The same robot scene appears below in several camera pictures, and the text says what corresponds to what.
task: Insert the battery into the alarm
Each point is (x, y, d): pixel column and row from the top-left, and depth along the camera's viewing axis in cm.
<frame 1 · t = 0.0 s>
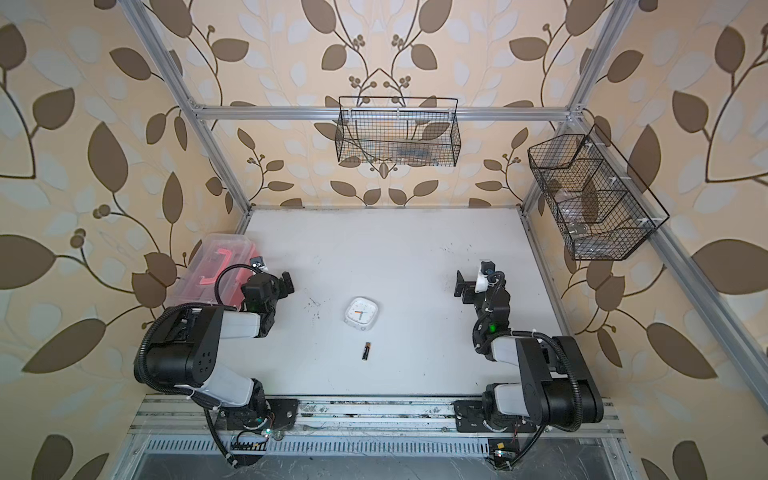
left hand: (263, 275, 94), fingers open
right hand: (475, 273, 90), fingers open
black gold AA battery: (366, 352, 86), on the table
pink clear plastic box: (215, 273, 91), point 11 cm above the table

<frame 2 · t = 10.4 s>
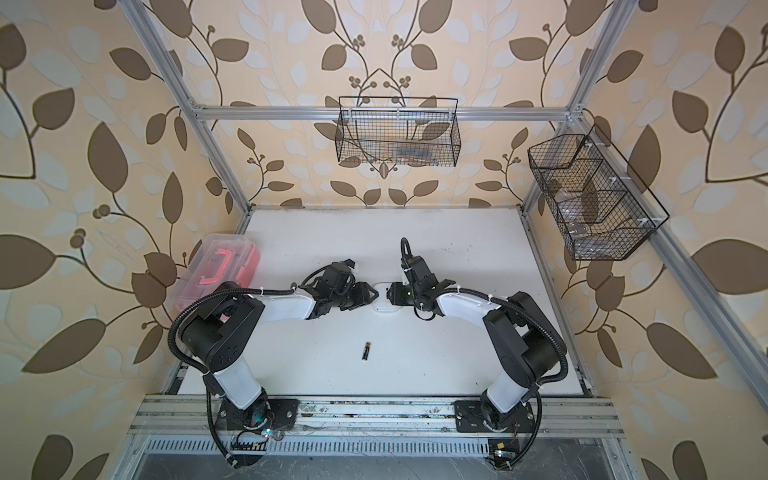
left hand: (371, 292, 92), fingers open
right hand: (392, 294, 92), fingers open
the named things where they were.

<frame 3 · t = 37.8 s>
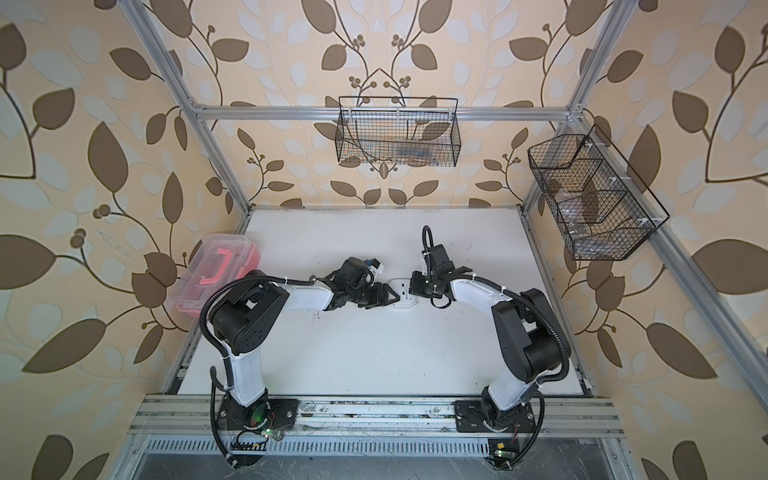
left hand: (391, 296, 92), fingers open
right hand: (411, 287, 94), fingers closed
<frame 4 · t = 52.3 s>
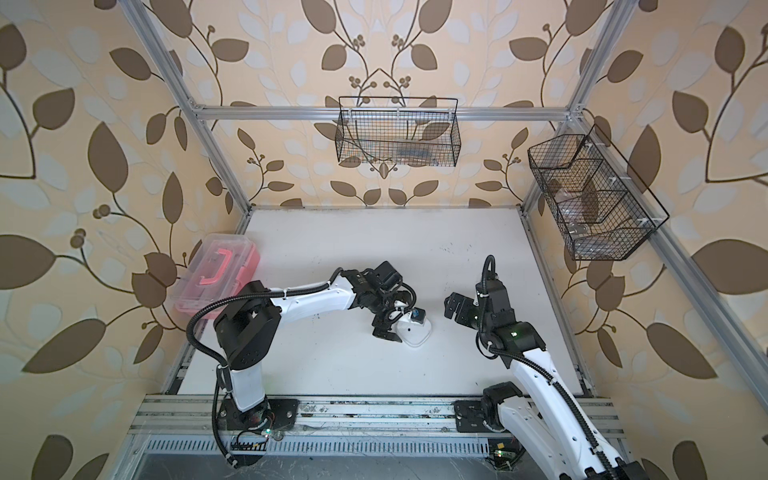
left hand: (403, 314, 85), fingers open
right hand: (458, 306, 81), fingers open
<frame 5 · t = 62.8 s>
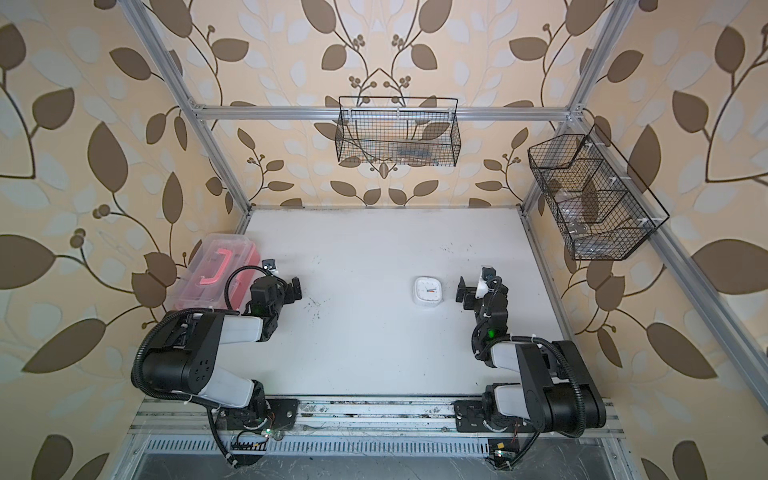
left hand: (274, 278, 94), fingers open
right hand: (478, 280, 90), fingers open
